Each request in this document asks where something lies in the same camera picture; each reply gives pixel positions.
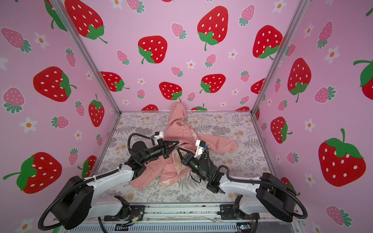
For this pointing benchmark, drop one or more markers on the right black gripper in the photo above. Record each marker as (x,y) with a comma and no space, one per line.
(186,158)

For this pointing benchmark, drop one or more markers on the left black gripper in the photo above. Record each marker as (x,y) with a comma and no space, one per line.
(162,147)

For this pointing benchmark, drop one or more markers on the pink hooded zip jacket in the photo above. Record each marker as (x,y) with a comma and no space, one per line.
(171,170)

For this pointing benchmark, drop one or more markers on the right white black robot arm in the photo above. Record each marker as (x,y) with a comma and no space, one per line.
(278,199)

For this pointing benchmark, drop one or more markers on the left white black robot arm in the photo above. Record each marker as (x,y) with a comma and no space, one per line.
(76,201)

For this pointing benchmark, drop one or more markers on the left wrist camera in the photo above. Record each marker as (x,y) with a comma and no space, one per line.
(156,137)

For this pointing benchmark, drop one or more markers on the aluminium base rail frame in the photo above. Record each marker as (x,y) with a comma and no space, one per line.
(190,218)

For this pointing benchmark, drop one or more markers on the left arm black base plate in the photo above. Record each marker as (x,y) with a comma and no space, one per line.
(128,213)

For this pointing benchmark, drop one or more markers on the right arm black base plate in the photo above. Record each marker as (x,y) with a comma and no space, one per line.
(232,212)

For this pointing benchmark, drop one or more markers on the left aluminium corner post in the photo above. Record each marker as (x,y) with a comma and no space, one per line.
(62,13)

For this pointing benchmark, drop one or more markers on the aluminium corner post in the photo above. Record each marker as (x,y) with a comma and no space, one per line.
(62,13)
(292,28)

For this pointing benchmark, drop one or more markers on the right aluminium corner post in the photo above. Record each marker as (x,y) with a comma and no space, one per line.
(292,28)

